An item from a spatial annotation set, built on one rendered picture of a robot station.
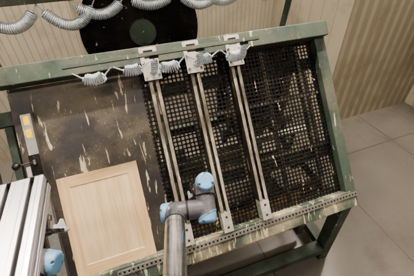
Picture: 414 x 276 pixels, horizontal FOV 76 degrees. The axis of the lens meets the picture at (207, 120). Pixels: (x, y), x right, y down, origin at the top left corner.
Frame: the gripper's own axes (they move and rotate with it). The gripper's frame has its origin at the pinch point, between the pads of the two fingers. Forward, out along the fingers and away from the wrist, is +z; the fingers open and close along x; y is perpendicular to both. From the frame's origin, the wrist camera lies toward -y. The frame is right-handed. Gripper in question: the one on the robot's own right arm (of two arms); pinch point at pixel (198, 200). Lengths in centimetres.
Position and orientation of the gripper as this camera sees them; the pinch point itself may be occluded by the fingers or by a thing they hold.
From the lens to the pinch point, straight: 142.4
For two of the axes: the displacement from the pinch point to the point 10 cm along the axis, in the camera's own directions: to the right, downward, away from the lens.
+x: -9.4, 2.2, -2.6
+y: -3.1, -8.7, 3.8
